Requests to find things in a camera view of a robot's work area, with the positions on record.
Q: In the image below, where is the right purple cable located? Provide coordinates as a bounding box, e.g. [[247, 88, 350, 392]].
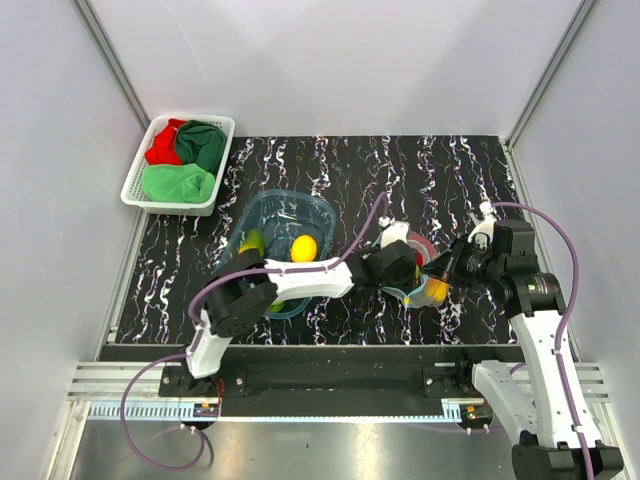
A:
[[492, 202, 596, 479]]

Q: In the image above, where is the purple cable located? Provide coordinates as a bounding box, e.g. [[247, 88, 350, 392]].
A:
[[119, 192, 391, 471], [492, 202, 596, 479]]

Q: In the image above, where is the yellow fake lemon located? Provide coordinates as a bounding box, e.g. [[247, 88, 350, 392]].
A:
[[290, 235, 318, 263]]

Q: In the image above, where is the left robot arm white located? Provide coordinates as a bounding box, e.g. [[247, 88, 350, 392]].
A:
[[180, 240, 419, 396]]

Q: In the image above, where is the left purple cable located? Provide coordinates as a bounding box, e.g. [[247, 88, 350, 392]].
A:
[[119, 192, 391, 471]]

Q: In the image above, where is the red cloth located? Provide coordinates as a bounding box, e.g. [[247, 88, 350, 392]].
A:
[[145, 118, 185, 166]]

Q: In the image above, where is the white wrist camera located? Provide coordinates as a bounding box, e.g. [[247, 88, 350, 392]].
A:
[[377, 216, 410, 248], [467, 201, 497, 250]]

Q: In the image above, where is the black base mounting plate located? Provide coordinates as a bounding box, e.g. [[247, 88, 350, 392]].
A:
[[158, 344, 501, 419]]

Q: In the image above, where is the light green cloth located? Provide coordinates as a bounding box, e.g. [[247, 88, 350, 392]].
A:
[[141, 164, 216, 204]]

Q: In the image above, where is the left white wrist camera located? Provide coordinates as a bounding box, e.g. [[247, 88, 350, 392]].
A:
[[377, 216, 410, 248]]

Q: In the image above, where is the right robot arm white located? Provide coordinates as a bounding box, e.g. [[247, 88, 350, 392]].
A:
[[422, 220, 624, 479]]

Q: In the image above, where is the green fake apple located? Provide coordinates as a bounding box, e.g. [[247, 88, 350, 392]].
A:
[[267, 301, 285, 313]]

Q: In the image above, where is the yellow orange fake mango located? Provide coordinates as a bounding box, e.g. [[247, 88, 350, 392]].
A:
[[424, 277, 449, 304]]

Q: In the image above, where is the dark green cloth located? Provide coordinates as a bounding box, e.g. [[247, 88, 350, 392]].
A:
[[174, 120, 227, 174]]

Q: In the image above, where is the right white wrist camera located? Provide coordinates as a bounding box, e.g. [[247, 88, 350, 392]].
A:
[[467, 201, 497, 250]]

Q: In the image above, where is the clear zip top bag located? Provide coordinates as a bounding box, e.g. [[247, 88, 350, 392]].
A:
[[382, 231, 444, 309]]

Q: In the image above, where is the green fake vegetable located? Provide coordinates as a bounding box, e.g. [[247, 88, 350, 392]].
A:
[[238, 229, 266, 256]]

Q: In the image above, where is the black marble pattern mat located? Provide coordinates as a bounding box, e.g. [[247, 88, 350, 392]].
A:
[[115, 135, 517, 345]]

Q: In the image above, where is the white plastic basket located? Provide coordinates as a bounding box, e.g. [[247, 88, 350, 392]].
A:
[[120, 114, 236, 216]]

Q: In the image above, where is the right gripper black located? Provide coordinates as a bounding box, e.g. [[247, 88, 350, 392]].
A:
[[420, 232, 505, 289]]

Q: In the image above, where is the blue translucent plastic tub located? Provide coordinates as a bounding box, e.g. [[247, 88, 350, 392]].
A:
[[214, 189, 337, 318]]

